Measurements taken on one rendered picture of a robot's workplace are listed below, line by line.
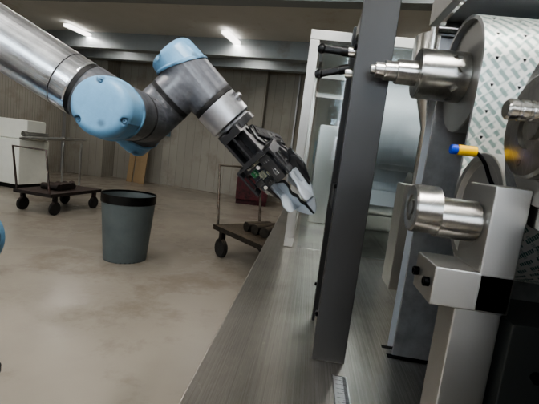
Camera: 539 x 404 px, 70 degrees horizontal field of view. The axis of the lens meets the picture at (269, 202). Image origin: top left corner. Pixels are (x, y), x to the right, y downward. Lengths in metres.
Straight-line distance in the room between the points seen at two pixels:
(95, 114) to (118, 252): 3.37
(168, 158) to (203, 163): 0.99
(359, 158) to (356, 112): 0.06
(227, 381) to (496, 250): 0.38
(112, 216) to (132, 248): 0.35
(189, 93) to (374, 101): 0.28
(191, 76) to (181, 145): 9.58
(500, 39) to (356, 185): 0.24
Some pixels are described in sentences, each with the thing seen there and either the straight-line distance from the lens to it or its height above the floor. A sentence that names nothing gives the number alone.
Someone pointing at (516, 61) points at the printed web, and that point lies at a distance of 0.53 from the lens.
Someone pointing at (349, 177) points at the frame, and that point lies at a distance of 0.57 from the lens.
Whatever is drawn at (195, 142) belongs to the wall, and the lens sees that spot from 10.03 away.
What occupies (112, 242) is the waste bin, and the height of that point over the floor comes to 0.20.
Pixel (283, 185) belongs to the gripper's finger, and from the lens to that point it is 0.68.
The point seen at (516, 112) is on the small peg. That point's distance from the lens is 0.30.
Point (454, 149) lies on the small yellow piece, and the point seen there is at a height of 1.23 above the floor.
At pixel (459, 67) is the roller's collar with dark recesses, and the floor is 1.34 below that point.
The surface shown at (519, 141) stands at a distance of 0.34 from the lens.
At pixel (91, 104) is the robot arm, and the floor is 1.24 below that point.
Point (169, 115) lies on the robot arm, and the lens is 0.63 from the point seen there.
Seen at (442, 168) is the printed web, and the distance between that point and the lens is 0.65.
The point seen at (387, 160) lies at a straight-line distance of 1.29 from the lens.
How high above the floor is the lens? 1.21
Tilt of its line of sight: 8 degrees down
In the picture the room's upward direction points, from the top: 7 degrees clockwise
